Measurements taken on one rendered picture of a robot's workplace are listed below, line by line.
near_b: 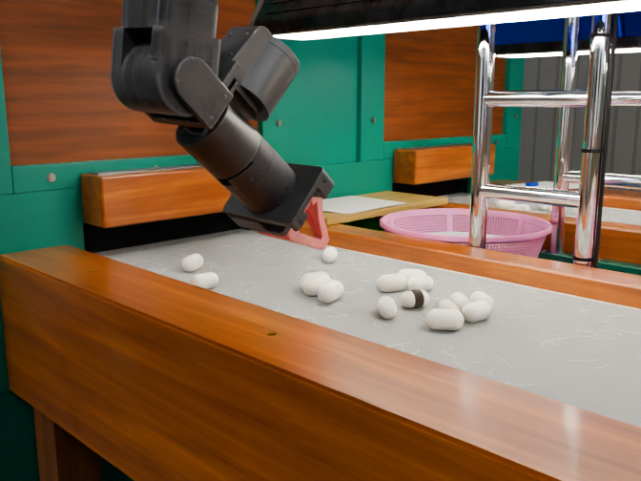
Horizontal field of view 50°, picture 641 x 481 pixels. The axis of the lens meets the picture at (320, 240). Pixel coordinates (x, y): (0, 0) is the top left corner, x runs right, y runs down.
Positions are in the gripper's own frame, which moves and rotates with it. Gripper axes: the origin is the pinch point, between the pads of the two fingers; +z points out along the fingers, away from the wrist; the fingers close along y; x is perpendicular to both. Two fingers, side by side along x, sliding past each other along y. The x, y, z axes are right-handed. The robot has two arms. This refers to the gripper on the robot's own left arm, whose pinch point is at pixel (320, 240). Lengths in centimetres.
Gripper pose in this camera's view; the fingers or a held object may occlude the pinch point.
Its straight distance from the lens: 72.2
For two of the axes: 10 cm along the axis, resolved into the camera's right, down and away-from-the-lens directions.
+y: -7.1, -1.5, 6.9
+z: 5.2, 5.3, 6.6
